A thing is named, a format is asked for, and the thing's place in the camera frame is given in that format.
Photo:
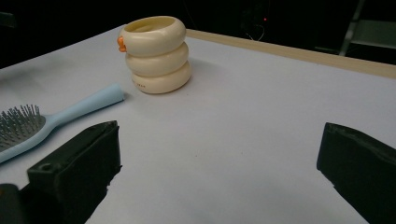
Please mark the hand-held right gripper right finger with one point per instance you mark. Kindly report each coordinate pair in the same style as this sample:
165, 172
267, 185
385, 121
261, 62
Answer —
364, 168

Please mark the cream ringed duck cup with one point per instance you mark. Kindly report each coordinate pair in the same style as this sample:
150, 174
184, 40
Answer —
155, 62

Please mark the pale lilac table mat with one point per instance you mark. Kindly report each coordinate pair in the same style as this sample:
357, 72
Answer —
233, 124

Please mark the light blue hairbrush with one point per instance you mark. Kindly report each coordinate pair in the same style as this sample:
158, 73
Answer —
77, 107

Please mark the grey metal shelf stand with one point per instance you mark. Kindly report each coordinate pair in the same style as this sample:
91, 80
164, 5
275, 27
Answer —
373, 34

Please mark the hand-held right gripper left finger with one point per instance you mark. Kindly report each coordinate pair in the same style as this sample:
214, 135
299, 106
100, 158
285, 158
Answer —
74, 168

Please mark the dark device with red light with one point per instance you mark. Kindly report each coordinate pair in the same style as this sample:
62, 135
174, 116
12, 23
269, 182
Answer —
264, 19

